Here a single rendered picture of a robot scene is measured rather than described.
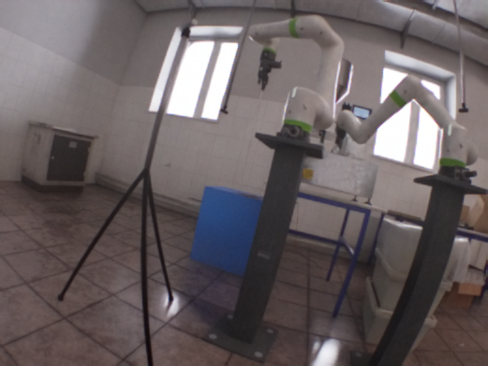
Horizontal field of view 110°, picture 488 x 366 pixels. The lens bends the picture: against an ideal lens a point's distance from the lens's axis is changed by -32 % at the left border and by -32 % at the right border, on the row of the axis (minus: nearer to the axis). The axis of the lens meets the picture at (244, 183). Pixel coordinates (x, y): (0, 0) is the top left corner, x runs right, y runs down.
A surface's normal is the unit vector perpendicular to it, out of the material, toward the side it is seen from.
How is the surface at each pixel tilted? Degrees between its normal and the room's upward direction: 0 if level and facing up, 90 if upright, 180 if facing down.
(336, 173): 90
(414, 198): 90
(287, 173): 90
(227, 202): 90
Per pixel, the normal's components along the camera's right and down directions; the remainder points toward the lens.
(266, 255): -0.32, -0.04
